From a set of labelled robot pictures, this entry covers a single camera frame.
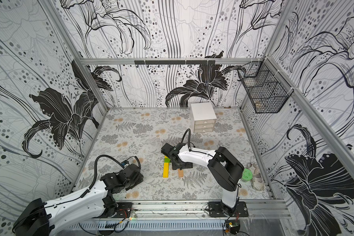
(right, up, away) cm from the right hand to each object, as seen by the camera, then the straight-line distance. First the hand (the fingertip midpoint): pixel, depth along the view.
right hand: (183, 164), depth 89 cm
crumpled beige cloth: (+40, -7, -11) cm, 42 cm away
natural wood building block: (-2, -3, -5) cm, 6 cm away
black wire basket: (+51, +46, -1) cm, 69 cm away
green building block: (-10, +2, +3) cm, 11 cm away
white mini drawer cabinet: (+14, +29, +7) cm, 33 cm away
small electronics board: (+25, -24, -19) cm, 39 cm away
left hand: (-23, -8, -5) cm, 25 cm away
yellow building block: (-9, +9, -17) cm, 21 cm away
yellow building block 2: (-10, -3, -3) cm, 11 cm away
